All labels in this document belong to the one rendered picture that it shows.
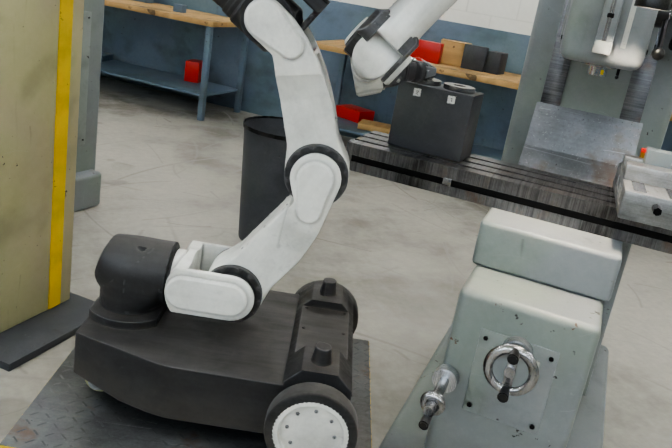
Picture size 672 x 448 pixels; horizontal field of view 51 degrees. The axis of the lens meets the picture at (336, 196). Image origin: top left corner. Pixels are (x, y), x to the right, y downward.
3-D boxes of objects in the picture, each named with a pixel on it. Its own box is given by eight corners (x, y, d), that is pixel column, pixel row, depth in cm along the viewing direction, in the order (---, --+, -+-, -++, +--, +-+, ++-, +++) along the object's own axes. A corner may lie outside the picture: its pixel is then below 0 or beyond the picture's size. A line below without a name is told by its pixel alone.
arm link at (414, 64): (430, 55, 183) (406, 56, 174) (423, 92, 186) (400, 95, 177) (389, 47, 190) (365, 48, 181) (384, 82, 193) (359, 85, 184)
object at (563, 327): (535, 551, 169) (602, 332, 151) (410, 500, 179) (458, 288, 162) (563, 393, 242) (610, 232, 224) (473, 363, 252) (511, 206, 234)
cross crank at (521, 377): (529, 413, 146) (542, 364, 142) (473, 394, 149) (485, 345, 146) (538, 378, 160) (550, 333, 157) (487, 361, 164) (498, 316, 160)
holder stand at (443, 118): (459, 162, 195) (475, 91, 189) (386, 144, 203) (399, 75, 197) (470, 155, 206) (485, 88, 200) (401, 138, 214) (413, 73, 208)
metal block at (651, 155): (666, 178, 177) (674, 155, 175) (641, 172, 179) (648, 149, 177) (664, 173, 182) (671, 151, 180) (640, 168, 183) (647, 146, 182)
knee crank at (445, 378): (435, 436, 148) (441, 411, 147) (408, 425, 150) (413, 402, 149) (458, 387, 168) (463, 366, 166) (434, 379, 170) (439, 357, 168)
